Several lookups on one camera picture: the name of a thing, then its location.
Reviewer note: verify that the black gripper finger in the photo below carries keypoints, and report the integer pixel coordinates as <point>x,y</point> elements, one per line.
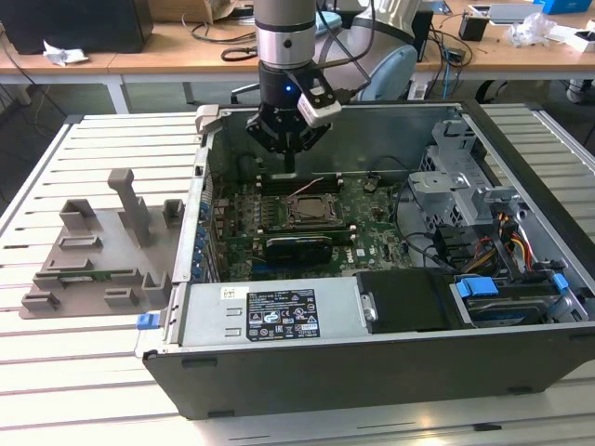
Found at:
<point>309,138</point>
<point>267,137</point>

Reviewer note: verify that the thin metal locking lever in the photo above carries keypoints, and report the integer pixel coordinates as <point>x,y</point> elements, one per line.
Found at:
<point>307,187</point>

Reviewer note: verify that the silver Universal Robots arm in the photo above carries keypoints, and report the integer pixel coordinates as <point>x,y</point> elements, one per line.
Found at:
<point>283,28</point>

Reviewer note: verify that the CPU socket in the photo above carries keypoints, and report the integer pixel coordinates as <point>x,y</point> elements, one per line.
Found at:
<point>291,210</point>

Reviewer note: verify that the black office chair base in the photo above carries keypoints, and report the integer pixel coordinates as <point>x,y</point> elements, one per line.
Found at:
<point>246,88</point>

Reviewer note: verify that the black RAM slot bank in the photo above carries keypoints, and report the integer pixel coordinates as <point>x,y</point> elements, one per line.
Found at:
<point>346,237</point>
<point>279,186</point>

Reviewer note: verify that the round coin battery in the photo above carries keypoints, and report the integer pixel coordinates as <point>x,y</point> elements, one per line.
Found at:
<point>370,186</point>

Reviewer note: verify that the black graphics card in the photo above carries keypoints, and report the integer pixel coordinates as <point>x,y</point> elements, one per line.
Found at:
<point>297,253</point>

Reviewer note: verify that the small white device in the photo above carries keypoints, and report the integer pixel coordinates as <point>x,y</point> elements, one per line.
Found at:
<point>418,90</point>

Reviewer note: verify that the green motherboard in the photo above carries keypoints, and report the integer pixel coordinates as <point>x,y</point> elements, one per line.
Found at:
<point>372,251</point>

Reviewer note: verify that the silver metal drive cage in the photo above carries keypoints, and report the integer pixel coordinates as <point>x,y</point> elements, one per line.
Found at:
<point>446,195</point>

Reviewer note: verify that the grey plastic parts rack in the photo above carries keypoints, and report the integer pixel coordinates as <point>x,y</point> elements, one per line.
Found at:
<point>116,232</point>

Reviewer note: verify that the blue card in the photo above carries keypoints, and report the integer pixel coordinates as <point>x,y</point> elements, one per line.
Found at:
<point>439,7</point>

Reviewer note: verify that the silver power supply with label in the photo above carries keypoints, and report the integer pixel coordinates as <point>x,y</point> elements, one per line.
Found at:
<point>209,316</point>

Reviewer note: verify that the black plastic shroud box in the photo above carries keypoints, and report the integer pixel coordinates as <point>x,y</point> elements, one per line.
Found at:
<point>409,302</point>

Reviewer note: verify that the crumpled white paper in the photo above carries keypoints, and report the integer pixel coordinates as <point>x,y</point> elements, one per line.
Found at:
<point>65,56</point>

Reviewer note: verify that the wooden desk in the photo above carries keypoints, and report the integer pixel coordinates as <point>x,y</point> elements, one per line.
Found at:
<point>511,58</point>

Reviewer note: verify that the green RAM stick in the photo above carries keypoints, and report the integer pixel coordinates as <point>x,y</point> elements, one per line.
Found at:
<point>100,277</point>

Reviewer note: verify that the blue case latch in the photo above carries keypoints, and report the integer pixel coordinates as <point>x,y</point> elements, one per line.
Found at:
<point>148,322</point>

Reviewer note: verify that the large black box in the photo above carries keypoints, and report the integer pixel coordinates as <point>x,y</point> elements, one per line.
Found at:
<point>70,23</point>

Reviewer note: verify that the hard disk in blue carrier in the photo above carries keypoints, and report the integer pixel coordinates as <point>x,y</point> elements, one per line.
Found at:
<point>476,287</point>

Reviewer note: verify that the grey tablet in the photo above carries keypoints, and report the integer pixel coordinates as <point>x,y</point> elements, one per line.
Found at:
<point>516,13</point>

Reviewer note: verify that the clear plastic bag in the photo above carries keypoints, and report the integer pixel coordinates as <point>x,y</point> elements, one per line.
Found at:
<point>530,30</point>

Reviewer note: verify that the black open PC case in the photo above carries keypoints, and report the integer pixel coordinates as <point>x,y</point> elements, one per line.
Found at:
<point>325,385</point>

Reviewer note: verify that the white cardboard box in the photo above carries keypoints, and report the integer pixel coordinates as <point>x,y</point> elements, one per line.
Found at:
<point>564,36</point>

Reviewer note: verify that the blue box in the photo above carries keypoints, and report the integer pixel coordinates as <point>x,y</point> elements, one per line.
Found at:
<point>555,5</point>

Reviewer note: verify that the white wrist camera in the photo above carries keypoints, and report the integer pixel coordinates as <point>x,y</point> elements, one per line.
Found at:
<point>321,109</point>

